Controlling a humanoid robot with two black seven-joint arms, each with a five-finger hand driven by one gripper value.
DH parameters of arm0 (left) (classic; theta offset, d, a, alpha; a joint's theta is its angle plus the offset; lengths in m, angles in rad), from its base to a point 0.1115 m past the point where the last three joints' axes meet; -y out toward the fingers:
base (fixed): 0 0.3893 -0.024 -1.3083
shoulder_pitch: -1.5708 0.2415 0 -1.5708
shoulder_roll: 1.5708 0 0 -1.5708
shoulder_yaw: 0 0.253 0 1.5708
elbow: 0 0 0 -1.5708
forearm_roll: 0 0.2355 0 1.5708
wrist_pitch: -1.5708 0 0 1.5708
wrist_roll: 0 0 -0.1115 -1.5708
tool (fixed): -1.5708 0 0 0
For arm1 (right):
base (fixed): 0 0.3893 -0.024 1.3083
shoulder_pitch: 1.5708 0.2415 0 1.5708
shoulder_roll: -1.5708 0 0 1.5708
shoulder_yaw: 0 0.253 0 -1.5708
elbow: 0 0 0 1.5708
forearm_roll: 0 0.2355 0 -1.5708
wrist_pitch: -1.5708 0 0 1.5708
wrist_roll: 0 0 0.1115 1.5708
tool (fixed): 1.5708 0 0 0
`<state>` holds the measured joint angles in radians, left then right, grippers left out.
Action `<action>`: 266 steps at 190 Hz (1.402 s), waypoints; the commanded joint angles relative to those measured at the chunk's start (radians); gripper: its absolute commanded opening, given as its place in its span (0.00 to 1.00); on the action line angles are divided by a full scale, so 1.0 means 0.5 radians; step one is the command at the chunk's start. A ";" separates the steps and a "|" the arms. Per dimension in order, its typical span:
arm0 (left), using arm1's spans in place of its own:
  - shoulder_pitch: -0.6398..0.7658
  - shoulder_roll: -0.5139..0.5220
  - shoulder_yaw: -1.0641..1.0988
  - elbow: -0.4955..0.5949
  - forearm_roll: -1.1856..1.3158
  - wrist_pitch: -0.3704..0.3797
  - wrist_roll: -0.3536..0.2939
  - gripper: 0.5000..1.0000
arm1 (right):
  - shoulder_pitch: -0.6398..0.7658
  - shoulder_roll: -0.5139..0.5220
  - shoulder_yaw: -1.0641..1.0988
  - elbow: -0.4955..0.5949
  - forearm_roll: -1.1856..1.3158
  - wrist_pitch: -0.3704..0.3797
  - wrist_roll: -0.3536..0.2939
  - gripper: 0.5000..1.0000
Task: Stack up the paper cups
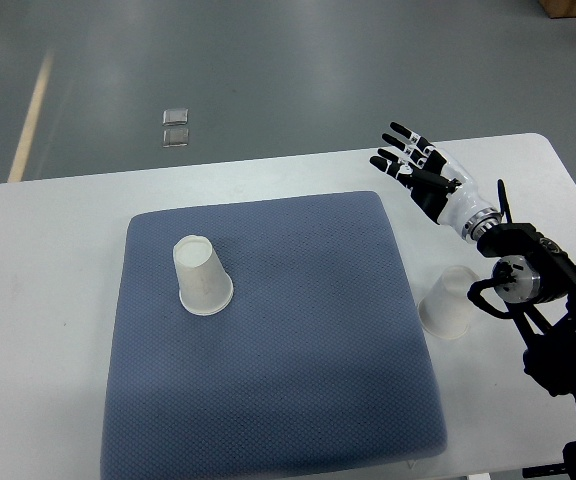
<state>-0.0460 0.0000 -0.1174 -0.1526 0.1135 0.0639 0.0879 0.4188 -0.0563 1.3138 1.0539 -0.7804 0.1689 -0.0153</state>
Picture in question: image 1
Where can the white paper cup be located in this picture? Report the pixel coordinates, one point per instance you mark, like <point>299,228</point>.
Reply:
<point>445,311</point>
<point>204,286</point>

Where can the metal floor plate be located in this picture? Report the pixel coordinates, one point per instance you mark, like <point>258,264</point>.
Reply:
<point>175,137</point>
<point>175,116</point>

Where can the wooden box corner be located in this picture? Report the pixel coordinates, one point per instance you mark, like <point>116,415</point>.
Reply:
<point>557,9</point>

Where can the black table control panel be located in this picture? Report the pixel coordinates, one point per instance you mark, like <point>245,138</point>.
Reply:
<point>544,471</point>

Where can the upper metal floor plate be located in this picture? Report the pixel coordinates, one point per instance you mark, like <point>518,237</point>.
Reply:
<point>175,116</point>

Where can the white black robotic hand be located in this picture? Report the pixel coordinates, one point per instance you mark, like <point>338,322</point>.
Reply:
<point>438,184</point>

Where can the lower metal floor plate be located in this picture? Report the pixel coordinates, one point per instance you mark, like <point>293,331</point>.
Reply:
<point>175,137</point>

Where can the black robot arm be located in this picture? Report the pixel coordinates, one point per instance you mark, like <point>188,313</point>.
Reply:
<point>533,284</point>

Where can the blue grey fabric cushion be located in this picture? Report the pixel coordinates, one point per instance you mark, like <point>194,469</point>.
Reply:
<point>318,363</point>

